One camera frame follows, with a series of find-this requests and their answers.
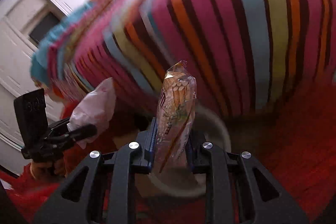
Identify person's left hand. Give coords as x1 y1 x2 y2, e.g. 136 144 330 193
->
30 159 66 180

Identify striped colourful bedspread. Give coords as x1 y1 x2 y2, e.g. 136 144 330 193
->
53 0 335 118

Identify person's red sleeve forearm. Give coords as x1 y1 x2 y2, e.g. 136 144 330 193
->
1 145 83 223

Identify pink white plastic bag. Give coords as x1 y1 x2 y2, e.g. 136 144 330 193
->
67 77 117 149

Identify white wardrobe cabinet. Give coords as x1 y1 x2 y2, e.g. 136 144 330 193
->
1 0 88 175

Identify black television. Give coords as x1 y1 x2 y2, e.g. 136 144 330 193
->
29 12 60 46

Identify folded colourful quilt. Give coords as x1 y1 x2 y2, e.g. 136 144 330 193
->
29 0 164 98

